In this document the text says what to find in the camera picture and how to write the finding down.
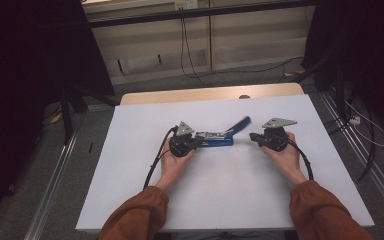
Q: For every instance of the person's left hand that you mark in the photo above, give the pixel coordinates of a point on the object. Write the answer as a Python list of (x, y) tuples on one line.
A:
[(171, 166)]

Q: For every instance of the white wall socket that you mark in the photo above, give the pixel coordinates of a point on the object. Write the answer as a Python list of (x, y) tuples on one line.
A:
[(186, 4)]

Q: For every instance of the round grey table grommet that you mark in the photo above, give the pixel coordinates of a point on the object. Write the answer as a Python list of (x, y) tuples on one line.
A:
[(244, 97)]

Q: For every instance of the white power adapter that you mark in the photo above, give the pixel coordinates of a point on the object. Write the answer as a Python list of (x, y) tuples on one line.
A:
[(355, 120)]

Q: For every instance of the wooden table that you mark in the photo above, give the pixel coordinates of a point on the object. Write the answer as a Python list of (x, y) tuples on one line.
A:
[(196, 95)]

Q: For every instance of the aluminium floor rail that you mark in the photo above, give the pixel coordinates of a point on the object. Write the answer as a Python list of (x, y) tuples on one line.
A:
[(56, 176), (356, 143)]

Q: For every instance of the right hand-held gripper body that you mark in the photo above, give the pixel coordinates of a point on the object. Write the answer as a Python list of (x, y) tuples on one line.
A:
[(275, 140)]

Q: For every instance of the black horizontal metal bar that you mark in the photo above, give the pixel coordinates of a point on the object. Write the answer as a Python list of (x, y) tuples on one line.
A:
[(196, 14)]

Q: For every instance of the black curtain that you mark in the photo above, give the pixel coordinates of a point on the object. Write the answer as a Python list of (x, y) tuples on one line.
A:
[(23, 83), (363, 50)]

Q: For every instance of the blue stapler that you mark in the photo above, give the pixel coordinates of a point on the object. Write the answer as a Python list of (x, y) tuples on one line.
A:
[(216, 141)]

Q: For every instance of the black stand legs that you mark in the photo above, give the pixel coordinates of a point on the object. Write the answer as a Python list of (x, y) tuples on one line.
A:
[(313, 68), (67, 113)]

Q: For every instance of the person's right hand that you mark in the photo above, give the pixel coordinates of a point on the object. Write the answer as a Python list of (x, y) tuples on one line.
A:
[(288, 163)]

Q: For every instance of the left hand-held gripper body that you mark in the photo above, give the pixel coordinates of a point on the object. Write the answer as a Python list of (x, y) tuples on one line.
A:
[(181, 145)]

